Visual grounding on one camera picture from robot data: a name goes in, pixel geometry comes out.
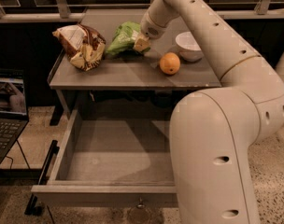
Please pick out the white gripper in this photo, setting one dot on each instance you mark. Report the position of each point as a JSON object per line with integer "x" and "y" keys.
{"x": 150, "y": 26}

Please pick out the green rice chip bag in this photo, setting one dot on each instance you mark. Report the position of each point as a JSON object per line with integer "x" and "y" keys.
{"x": 124, "y": 39}

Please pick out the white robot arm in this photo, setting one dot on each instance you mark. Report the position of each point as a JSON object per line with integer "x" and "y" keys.
{"x": 211, "y": 130}

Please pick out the brown yellow chip bag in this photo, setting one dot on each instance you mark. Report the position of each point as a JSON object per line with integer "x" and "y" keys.
{"x": 83, "y": 45}

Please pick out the open grey top drawer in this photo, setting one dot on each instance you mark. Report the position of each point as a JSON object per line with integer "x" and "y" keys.
{"x": 112, "y": 160}

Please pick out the orange fruit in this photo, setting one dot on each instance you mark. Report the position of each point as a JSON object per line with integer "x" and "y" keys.
{"x": 169, "y": 63}

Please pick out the grey cabinet table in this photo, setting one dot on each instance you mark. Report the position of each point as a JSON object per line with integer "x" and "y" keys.
{"x": 132, "y": 72}

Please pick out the white bowl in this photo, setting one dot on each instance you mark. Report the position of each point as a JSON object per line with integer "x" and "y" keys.
{"x": 188, "y": 48}

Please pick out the black laptop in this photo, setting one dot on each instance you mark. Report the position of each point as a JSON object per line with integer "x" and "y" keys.
{"x": 13, "y": 109}

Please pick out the black laptop stand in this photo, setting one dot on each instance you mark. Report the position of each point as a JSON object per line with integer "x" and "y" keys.
{"x": 28, "y": 163}

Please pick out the metal railing frame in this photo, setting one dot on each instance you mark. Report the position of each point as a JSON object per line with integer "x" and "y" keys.
{"x": 54, "y": 6}

